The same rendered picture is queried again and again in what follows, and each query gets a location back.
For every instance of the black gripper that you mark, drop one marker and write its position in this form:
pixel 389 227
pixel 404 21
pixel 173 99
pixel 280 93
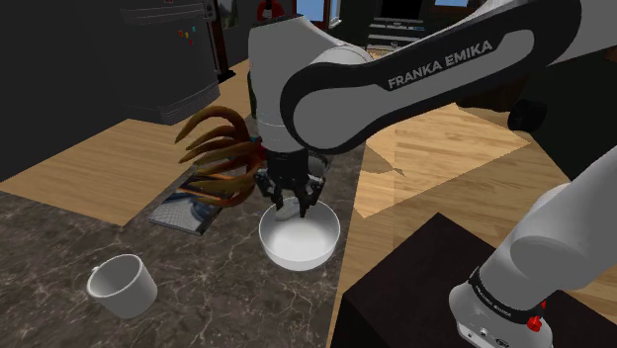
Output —
pixel 288 168

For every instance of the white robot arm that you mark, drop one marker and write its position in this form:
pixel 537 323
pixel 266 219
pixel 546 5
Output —
pixel 337 91

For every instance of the white bowl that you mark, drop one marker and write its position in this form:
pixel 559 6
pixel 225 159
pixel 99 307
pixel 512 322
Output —
pixel 299 241

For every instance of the brown curved leaf figure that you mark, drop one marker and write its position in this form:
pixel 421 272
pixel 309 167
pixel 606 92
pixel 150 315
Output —
pixel 226 149

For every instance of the dark robot stand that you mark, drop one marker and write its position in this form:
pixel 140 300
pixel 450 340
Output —
pixel 409 289

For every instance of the window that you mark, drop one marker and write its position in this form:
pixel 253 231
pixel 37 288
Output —
pixel 309 9

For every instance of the white cup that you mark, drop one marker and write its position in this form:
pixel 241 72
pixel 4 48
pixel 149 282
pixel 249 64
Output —
pixel 126 289

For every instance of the dark shelf unit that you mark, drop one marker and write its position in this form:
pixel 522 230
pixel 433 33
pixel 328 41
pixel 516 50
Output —
pixel 395 31

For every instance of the dark sofa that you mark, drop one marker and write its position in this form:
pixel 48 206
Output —
pixel 578 120

